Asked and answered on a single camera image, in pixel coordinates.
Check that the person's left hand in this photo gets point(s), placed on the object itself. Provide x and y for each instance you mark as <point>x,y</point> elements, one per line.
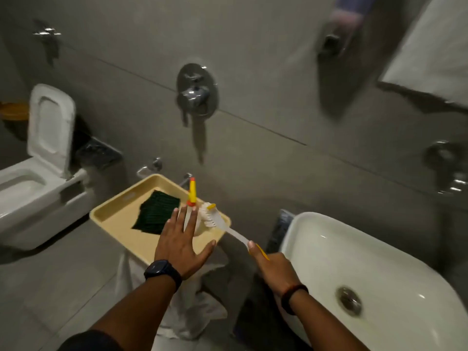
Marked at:
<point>179,248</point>

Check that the person's right hand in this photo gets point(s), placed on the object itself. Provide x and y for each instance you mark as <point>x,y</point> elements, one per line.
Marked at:
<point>274,270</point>

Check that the person's left thumb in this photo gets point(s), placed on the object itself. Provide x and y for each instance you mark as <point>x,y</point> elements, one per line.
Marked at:
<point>207,249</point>

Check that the person's right thumb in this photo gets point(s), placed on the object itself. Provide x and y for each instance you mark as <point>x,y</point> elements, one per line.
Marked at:
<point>254,249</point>

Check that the white yellow cleaning brush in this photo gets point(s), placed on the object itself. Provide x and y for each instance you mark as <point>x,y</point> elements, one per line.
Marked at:
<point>234,233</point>

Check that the person's right forearm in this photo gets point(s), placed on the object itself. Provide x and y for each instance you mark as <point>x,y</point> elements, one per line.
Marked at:
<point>321,327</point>

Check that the person's left forearm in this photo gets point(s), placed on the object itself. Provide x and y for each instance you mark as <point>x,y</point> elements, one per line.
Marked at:
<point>135,314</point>

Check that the dark floor mat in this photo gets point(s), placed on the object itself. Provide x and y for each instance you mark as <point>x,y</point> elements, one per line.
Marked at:
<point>279,230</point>

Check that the black wrist watch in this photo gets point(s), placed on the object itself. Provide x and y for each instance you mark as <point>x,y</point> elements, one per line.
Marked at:
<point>162,271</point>

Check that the white bottle with yellow nozzle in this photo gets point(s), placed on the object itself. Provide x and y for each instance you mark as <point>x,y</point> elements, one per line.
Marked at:
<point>192,193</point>

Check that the dark wrist band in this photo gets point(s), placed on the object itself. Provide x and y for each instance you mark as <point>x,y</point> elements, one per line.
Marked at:
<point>290,296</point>

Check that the white cloth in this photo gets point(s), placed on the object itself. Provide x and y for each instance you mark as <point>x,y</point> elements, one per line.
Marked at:
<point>186,307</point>

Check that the dark green scrub pad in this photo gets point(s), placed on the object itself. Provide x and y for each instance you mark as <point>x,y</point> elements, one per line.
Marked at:
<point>155,213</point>

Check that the beige plastic tray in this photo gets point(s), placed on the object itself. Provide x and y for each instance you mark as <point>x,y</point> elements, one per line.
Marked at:
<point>120,219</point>

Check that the chrome hand sprayer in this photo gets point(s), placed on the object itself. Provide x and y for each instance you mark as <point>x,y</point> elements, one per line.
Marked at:
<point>150,168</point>

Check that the chrome basin drain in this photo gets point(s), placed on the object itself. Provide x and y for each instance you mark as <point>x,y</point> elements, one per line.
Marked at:
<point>349,301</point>

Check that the white wash basin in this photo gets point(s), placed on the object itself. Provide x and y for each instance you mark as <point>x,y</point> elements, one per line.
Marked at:
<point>384,274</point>

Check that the chrome toilet paper holder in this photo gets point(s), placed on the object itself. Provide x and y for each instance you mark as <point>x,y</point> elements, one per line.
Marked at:
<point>98,151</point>

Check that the dark sleeve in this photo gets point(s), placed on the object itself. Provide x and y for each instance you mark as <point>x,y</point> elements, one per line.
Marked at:
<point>89,341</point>

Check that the chrome shower mixer valve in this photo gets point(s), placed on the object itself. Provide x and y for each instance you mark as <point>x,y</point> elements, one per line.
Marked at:
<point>195,93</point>

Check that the white toilet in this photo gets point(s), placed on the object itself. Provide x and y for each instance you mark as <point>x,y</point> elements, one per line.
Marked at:
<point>40,186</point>

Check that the chrome basin faucet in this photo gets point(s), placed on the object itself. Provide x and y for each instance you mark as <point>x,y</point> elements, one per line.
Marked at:
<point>448,168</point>

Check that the orange container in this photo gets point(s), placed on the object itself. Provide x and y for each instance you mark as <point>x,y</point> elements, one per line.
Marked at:
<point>14,110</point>

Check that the purple pink bottle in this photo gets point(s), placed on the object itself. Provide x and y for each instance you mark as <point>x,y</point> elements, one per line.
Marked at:
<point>353,10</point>

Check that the white towel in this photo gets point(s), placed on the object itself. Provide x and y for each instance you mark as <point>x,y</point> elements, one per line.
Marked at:
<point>435,51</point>

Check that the chrome wall tap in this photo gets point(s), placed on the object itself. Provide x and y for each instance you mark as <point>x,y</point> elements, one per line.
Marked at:
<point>185,179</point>

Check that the chrome wall hook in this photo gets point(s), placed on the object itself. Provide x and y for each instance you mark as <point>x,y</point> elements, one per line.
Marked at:
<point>46,32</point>

